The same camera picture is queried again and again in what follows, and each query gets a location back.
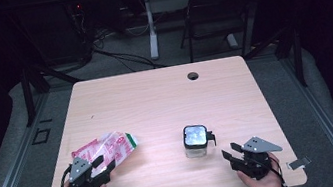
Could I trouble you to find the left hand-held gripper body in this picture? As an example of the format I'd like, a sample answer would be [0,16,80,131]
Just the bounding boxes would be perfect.
[64,153,102,187]

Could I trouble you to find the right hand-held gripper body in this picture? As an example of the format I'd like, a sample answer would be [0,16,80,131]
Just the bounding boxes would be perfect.
[226,131,288,185]

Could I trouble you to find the pink and white plastic bag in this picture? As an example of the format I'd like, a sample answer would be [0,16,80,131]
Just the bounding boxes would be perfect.
[68,128,142,177]

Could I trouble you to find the clear jar with black lid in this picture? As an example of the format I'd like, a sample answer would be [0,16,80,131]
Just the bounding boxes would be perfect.
[180,121,219,160]

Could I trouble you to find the person's right hand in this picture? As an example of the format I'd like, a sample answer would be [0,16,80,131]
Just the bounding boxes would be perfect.
[235,153,285,187]

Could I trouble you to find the grey tape piece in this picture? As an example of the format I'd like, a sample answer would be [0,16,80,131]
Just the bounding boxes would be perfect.
[285,155,313,171]

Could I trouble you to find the black metal stand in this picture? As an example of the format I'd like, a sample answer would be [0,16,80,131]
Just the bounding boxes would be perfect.
[240,23,309,96]
[17,58,87,128]

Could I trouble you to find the black folding chair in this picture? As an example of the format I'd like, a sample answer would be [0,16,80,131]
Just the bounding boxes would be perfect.
[173,0,271,66]

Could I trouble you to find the dark box with red light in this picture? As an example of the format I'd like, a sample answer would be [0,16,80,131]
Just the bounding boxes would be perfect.
[35,0,96,68]

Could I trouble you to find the white desk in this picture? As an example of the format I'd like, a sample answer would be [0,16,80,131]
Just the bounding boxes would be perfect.
[121,0,279,64]

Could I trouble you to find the right hand-held gripper black cable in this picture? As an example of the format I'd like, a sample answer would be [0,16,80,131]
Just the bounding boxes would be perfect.
[267,154,288,187]

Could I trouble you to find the black floor cables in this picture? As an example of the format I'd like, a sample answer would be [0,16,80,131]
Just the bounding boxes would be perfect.
[89,20,168,79]

